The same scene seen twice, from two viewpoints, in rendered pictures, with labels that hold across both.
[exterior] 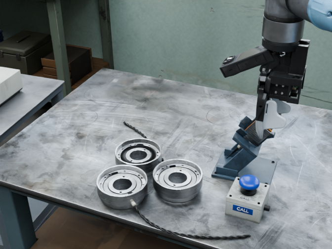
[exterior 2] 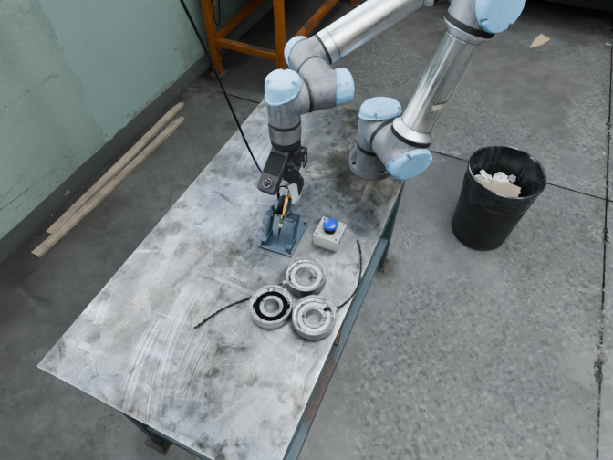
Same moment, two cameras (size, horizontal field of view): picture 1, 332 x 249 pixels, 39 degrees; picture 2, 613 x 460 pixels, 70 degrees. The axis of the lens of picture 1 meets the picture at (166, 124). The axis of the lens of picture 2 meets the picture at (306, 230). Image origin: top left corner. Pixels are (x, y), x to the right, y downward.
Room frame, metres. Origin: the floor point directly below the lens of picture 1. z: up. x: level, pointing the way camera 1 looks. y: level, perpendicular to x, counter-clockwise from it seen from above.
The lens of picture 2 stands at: (0.78, 0.58, 1.78)
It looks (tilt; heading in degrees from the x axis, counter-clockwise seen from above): 52 degrees down; 270
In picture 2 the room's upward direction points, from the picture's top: straight up
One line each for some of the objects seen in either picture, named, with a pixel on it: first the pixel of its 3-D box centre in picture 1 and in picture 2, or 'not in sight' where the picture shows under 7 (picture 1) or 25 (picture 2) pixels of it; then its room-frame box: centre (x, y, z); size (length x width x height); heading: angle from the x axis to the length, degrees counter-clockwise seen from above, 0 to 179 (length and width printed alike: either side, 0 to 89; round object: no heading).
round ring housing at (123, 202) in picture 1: (122, 187); (314, 318); (0.77, 0.09, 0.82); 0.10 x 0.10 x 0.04
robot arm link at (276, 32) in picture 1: (283, 27); (284, 129); (0.84, -0.22, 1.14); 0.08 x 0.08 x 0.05
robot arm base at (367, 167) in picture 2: not in sight; (373, 151); (0.57, -0.47, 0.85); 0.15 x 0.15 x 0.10
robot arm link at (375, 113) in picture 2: not in sight; (379, 123); (0.57, -0.46, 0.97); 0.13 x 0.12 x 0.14; 112
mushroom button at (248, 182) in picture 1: (248, 188); (329, 228); (0.72, -0.16, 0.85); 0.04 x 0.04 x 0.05
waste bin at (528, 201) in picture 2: not in sight; (491, 202); (-0.10, -0.82, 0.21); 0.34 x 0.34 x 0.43
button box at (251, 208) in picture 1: (250, 199); (330, 232); (0.72, -0.17, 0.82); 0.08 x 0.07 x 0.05; 66
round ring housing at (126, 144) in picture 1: (138, 158); (271, 308); (0.87, 0.06, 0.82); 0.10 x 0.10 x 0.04
